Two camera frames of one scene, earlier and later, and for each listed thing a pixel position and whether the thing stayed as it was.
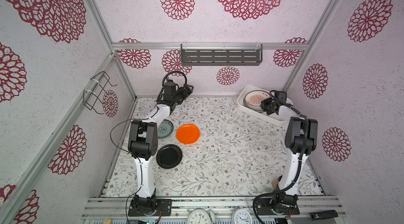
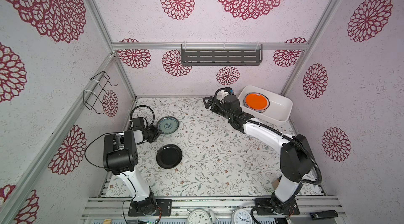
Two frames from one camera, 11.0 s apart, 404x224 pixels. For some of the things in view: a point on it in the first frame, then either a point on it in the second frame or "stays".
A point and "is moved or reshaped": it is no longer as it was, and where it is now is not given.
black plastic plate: [169, 156] stays
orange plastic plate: [188, 133] → [256, 102]
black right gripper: [264, 102] → [216, 102]
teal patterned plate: [164, 129] is moved or reshaped
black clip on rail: [323, 214] stays
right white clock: [241, 216] stays
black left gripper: [184, 93] → [157, 133]
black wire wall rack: [93, 95] stays
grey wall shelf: [224, 54] stays
